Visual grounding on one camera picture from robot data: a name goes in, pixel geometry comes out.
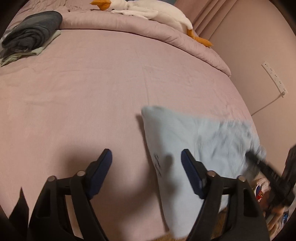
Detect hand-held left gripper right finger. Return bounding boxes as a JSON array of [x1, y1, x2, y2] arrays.
[[181, 149, 271, 241]]

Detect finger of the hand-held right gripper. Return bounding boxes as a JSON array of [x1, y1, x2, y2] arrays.
[[245, 149, 294, 207]]

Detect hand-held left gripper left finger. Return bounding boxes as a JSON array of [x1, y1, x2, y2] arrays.
[[26, 149, 113, 241]]

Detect light blue strawberry print pants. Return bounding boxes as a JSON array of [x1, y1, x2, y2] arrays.
[[141, 105, 267, 239]]

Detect bed with pink sheet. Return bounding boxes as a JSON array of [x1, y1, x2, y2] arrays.
[[0, 28, 257, 239]]

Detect white power strip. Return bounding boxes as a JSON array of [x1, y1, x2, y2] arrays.
[[262, 61, 289, 94]]

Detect folded light green cloth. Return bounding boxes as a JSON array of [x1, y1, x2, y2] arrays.
[[0, 29, 62, 67]]

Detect mauve quilt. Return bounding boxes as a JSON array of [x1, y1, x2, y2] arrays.
[[8, 0, 232, 77]]

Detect pink curtain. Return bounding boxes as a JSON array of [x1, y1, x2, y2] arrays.
[[173, 0, 234, 40]]

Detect folded dark grey clothes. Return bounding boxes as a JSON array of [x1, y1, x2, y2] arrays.
[[1, 11, 63, 52]]

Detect white goose plush toy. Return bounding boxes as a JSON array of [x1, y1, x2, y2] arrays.
[[90, 0, 213, 48]]

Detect white power cable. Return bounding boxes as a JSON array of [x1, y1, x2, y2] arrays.
[[251, 91, 285, 116]]

